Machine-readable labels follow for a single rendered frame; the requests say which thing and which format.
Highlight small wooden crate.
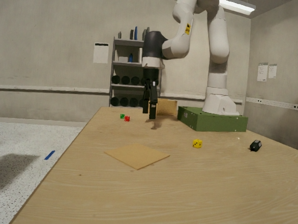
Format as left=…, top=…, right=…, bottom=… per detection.
left=148, top=98, right=175, bottom=116

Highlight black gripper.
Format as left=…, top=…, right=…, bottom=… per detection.
left=142, top=68, right=159, bottom=119

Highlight tan flat mat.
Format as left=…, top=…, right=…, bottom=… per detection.
left=104, top=143, right=170, bottom=170

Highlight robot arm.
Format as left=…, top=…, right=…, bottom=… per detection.
left=142, top=0, right=240, bottom=116

